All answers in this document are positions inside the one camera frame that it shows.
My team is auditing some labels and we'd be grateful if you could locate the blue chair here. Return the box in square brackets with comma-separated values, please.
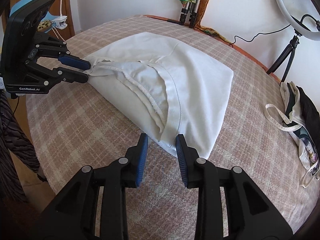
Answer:
[9, 0, 56, 21]

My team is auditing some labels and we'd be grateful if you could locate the white clip plug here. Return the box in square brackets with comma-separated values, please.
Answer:
[52, 15, 67, 30]

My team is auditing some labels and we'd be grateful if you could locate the white ring light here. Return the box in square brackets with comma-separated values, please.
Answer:
[276, 0, 319, 41]

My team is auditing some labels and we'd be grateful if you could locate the grey folded tripod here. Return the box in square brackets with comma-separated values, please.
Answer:
[179, 0, 201, 28]

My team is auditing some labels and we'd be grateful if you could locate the black folded garment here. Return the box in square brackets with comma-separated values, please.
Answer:
[297, 86, 319, 142]

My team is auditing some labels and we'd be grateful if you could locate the dark striped skirt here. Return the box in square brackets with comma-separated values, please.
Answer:
[1, 90, 40, 202]

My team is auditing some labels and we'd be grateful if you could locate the black power adapter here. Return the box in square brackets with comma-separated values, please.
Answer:
[167, 19, 184, 25]

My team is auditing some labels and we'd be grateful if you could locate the leopard print cloth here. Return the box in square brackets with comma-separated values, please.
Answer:
[37, 20, 53, 32]

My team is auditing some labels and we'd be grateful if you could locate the white cloth tote bag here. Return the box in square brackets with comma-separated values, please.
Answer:
[264, 82, 319, 188]

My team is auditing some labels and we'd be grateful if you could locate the pink plaid bed blanket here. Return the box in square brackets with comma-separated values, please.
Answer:
[26, 15, 319, 239]

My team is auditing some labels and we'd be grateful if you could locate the white t-shirt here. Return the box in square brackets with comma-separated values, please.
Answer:
[86, 32, 233, 159]

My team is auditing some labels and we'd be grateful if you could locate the black ring light tripod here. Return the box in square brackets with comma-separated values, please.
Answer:
[266, 30, 301, 82]

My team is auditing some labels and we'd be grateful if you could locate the orange floral bed sheet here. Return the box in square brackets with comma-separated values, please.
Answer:
[144, 15, 280, 83]

